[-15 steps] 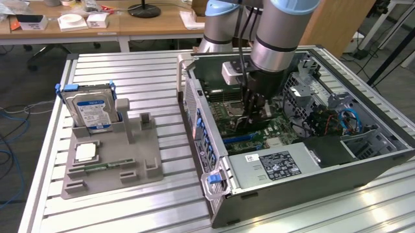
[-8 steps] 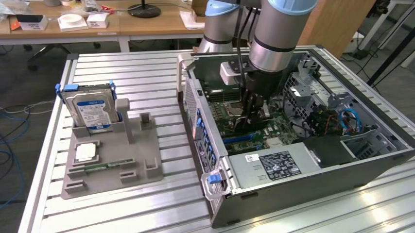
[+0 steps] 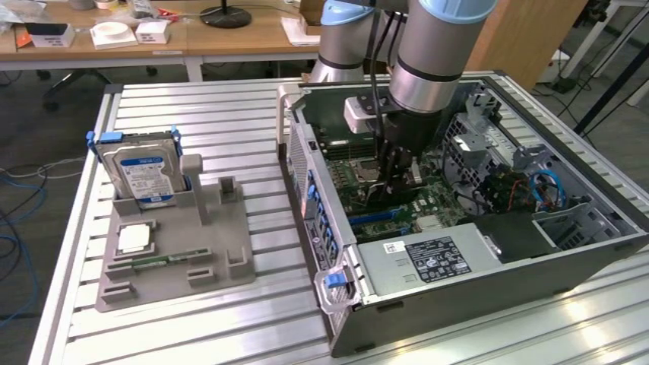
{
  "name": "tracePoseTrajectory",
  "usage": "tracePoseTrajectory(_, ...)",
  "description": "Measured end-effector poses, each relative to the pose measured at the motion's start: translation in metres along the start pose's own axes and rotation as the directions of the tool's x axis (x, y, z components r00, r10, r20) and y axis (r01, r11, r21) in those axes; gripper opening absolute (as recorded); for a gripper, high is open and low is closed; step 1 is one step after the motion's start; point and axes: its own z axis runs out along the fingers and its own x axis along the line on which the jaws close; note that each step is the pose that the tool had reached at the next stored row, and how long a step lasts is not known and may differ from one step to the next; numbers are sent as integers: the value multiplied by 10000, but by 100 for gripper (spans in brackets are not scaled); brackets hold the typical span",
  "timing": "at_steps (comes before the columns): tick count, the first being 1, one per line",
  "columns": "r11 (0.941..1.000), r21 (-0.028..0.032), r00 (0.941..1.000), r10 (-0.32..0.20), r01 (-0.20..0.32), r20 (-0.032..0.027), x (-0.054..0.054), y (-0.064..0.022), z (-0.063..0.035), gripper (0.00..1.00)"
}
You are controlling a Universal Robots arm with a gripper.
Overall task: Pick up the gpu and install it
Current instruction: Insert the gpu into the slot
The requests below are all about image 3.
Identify green graphics card black cooler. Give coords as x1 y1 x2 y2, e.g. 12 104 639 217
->
360 181 428 210

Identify black slanted stand pole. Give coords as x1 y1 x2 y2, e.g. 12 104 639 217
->
571 0 649 135

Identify open grey PC case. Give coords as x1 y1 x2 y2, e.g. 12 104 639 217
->
276 70 649 358

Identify green RAM stick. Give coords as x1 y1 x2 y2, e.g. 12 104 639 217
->
132 253 189 268

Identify black office chair base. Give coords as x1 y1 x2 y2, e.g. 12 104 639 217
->
40 68 116 112

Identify black round lamp base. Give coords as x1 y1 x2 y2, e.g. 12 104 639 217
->
198 0 253 29

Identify brown cardboard box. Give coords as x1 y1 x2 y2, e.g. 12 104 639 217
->
297 0 325 27

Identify grey packet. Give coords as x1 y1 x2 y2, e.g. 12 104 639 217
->
125 0 156 19

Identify blue disk wire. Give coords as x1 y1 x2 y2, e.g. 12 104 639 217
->
527 170 567 211

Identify blue expansion slot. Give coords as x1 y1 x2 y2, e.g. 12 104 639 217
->
348 208 406 226

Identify white labelled box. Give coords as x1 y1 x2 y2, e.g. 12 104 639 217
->
133 19 172 46

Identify metal CPU socket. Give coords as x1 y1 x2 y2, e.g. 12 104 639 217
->
352 157 381 184

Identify black floor box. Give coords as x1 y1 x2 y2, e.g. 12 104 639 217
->
549 78 577 95

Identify red and white packet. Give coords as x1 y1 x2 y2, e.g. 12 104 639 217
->
154 7 186 23

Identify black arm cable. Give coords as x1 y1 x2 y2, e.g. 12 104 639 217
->
365 0 406 160

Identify grey parts rack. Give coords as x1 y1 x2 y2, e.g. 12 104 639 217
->
94 154 258 313

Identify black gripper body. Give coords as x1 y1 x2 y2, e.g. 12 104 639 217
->
380 109 444 159

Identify hard disk in blue caddy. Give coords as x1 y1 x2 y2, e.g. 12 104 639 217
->
84 125 184 210

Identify white box with round hole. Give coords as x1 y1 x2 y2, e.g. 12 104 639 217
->
89 21 140 51

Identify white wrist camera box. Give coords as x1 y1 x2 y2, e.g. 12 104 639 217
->
342 97 386 134

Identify blue case latch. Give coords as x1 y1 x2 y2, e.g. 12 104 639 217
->
324 272 346 293

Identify blue floor cable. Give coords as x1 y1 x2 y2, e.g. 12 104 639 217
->
0 173 48 328

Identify white paper sheets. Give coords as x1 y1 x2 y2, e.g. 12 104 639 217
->
280 17 324 47

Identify white floor cable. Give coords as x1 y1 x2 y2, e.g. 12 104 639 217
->
4 157 85 179

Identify silver chipset heatsink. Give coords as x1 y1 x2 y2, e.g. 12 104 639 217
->
413 215 448 232

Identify white desk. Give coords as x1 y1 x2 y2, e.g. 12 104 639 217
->
557 0 649 77

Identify silver CPU chip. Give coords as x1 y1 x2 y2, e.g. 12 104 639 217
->
117 224 153 255

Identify grey power supply unit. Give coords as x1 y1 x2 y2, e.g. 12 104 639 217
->
357 222 502 297

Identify clear plastic bag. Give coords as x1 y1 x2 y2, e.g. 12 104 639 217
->
0 0 49 24

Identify wooden desk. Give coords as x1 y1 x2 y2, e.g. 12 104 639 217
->
185 0 325 83
0 0 189 83

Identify white box with black lid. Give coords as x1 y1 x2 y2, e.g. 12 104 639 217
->
24 21 77 49

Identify green motherboard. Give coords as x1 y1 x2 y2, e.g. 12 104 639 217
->
317 132 473 244

